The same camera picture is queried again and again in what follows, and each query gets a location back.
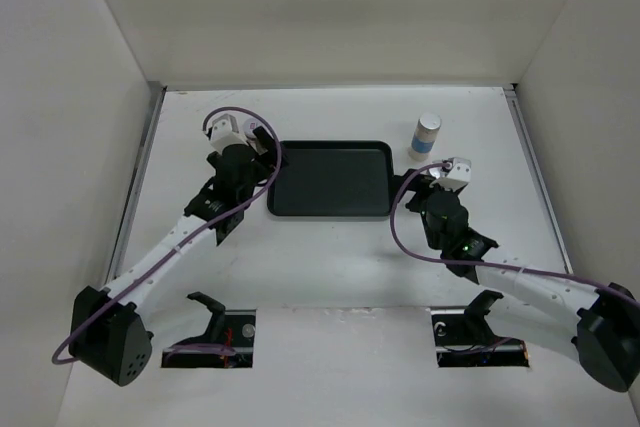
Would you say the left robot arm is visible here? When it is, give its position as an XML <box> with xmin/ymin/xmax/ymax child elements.
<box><xmin>64</xmin><ymin>125</ymin><xmax>285</xmax><ymax>387</ymax></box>

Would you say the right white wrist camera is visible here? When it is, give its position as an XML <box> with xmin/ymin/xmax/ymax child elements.
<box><xmin>438</xmin><ymin>157</ymin><xmax>472</xmax><ymax>192</ymax></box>

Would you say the blue label shaker bottle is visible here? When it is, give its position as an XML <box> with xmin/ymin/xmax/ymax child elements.
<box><xmin>408</xmin><ymin>113</ymin><xmax>442</xmax><ymax>162</ymax></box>

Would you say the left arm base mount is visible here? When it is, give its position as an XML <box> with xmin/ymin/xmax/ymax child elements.
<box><xmin>161</xmin><ymin>292</ymin><xmax>257</xmax><ymax>369</ymax></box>

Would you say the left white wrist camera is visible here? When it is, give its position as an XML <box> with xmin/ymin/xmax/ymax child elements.
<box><xmin>208</xmin><ymin>114</ymin><xmax>247</xmax><ymax>154</ymax></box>

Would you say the red label spice jar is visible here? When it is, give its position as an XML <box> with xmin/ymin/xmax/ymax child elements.
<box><xmin>243</xmin><ymin>118</ymin><xmax>262</xmax><ymax>139</ymax></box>

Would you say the purple cable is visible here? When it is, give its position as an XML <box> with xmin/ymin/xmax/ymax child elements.
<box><xmin>388</xmin><ymin>160</ymin><xmax>640</xmax><ymax>304</ymax></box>
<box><xmin>51</xmin><ymin>107</ymin><xmax>290</xmax><ymax>366</ymax></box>

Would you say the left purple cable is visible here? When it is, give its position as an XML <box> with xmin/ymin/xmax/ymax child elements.
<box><xmin>51</xmin><ymin>107</ymin><xmax>290</xmax><ymax>366</ymax></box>

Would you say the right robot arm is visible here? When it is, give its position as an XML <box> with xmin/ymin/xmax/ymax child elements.
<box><xmin>390</xmin><ymin>159</ymin><xmax>639</xmax><ymax>393</ymax></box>

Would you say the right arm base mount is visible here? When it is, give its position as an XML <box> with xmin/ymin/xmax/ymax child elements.
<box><xmin>430</xmin><ymin>290</ymin><xmax>529</xmax><ymax>368</ymax></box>

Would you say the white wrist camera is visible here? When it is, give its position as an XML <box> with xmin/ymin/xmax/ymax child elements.
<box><xmin>438</xmin><ymin>157</ymin><xmax>472</xmax><ymax>192</ymax></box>
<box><xmin>208</xmin><ymin>114</ymin><xmax>247</xmax><ymax>154</ymax></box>

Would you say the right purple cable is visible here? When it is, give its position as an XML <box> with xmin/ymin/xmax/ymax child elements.
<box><xmin>388</xmin><ymin>160</ymin><xmax>640</xmax><ymax>304</ymax></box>

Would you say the black plastic tray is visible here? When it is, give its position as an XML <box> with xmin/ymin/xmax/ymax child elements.
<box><xmin>267</xmin><ymin>140</ymin><xmax>394</xmax><ymax>218</ymax></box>

